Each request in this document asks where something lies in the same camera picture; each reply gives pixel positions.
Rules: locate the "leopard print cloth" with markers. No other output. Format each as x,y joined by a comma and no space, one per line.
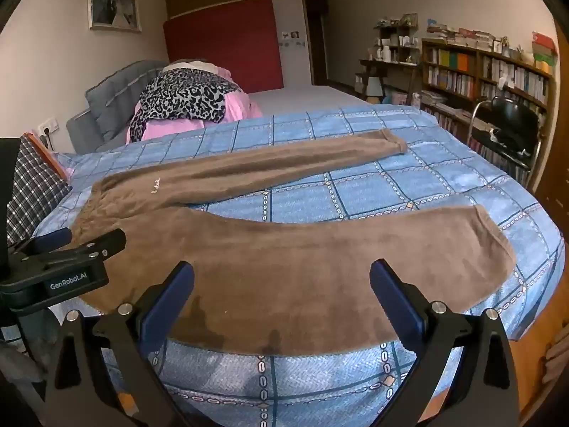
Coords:
186,98

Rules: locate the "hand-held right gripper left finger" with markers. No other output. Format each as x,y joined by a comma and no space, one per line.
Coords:
165,307

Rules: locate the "dark doorway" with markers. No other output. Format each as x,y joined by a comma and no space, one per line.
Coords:
318,40

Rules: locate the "white wall outlet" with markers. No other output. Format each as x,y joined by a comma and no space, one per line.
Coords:
49,126

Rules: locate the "small wall photos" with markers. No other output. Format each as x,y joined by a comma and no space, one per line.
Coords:
293,38

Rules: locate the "framed wall picture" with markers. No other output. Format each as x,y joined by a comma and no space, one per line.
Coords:
114,6

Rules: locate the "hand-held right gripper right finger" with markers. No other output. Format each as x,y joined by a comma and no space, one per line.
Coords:
399,307

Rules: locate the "blue plaid bedspread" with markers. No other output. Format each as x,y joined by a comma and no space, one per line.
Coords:
355,187

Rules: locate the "grey padded headboard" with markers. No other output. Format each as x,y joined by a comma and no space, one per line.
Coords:
111,98

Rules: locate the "brown wooden door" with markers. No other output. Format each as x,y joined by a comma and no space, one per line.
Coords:
561,133

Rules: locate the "black chair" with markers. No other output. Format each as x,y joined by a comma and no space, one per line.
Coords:
511,115

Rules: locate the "white bed sheet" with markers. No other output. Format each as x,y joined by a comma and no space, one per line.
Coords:
302,98

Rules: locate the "row of books atop bookshelf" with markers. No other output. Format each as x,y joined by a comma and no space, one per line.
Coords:
466,35

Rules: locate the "wooden shelf desk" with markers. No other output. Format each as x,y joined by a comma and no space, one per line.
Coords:
391,64

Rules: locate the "red wall panel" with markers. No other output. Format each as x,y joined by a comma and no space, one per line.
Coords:
222,44

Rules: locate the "stack of colourful boxes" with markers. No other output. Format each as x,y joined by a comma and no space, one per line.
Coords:
544,51

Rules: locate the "pink blanket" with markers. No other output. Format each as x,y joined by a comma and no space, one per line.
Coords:
164,130

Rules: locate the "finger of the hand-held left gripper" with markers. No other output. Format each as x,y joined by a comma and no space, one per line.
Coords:
98,244
51,239

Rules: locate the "dark checked cloth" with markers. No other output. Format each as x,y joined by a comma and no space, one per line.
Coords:
35,187

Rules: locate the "brown fleece pants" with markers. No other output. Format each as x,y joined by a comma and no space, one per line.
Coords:
289,267

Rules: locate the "wooden bookshelf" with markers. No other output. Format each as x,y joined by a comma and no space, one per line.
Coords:
458,80

